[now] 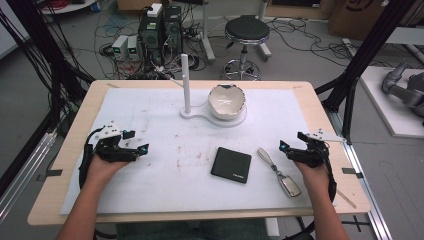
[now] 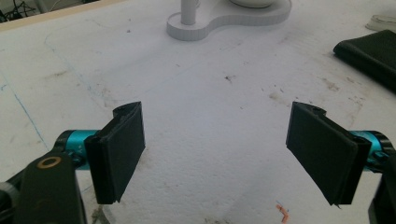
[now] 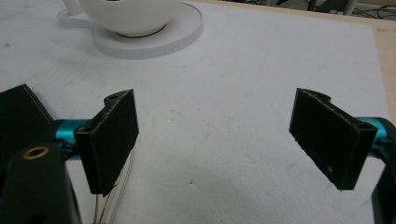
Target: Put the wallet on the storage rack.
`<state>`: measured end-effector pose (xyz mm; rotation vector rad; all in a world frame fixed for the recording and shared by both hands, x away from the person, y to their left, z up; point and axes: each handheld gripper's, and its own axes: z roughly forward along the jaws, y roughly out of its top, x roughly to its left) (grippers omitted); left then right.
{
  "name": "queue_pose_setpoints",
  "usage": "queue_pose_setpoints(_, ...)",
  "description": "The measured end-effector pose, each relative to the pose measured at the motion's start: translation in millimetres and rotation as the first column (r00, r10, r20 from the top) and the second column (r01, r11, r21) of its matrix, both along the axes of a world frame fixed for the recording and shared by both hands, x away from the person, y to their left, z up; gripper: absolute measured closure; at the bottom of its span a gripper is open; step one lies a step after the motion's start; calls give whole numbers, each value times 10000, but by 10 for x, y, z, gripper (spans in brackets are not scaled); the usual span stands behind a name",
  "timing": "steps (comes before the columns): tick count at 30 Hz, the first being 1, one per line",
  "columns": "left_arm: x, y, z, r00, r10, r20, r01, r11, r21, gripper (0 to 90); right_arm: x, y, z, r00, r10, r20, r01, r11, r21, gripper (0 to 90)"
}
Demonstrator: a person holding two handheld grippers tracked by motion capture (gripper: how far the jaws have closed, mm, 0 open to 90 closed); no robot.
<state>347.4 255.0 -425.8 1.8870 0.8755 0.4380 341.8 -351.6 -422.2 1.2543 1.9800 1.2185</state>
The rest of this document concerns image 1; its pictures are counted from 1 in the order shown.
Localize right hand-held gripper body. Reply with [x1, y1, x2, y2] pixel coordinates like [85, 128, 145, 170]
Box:
[285, 128, 346, 169]

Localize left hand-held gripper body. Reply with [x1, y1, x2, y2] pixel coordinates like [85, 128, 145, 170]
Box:
[87, 123, 141, 164]

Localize person's left hand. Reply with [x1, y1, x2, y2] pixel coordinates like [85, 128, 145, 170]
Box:
[86, 153, 132, 192]

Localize person's right hand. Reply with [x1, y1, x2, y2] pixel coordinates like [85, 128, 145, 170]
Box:
[293, 159, 332, 198]

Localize light wooden table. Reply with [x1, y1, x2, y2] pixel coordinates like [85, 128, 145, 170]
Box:
[27, 79, 372, 227]

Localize white table mat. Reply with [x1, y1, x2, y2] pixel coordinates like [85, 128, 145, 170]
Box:
[59, 87, 338, 215]

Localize black tape piece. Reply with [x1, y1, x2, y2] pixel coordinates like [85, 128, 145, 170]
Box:
[35, 168, 64, 183]
[341, 167, 365, 180]

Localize black wallet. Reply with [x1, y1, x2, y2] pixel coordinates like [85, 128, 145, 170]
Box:
[210, 146, 253, 185]

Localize white eggshell-shaped bowl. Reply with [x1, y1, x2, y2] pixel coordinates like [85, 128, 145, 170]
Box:
[207, 83, 247, 121]

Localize white stand with pole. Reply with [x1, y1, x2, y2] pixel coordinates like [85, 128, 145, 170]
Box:
[169, 53, 249, 129]

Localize white platform board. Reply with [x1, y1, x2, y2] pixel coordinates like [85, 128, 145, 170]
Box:
[359, 65, 424, 140]

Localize white power supply box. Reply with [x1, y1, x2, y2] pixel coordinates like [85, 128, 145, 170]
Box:
[111, 34, 130, 62]
[126, 35, 141, 62]

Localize person's green trousers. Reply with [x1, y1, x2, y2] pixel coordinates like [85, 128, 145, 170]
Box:
[114, 218, 268, 240]

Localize black computer tower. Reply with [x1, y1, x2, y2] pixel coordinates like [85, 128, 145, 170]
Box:
[162, 5, 184, 57]
[137, 13, 165, 66]

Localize white desk leg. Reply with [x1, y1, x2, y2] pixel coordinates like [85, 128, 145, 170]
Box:
[199, 0, 217, 64]
[255, 0, 273, 63]

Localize black round stool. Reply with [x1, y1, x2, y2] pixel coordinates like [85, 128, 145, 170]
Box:
[222, 14, 272, 81]

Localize white box on computer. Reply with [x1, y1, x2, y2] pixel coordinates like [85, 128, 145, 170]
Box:
[146, 2, 164, 19]

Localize brown cardboard box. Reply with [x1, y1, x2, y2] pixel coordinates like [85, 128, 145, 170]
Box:
[327, 0, 396, 42]

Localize silver car key with keychain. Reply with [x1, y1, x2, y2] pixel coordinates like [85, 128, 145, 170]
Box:
[256, 147, 303, 199]

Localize aluminium rail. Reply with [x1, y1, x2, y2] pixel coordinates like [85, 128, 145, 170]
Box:
[325, 109, 395, 240]
[0, 130, 58, 223]

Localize black frame post with cables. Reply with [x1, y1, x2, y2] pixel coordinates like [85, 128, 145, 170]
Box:
[0, 0, 96, 134]

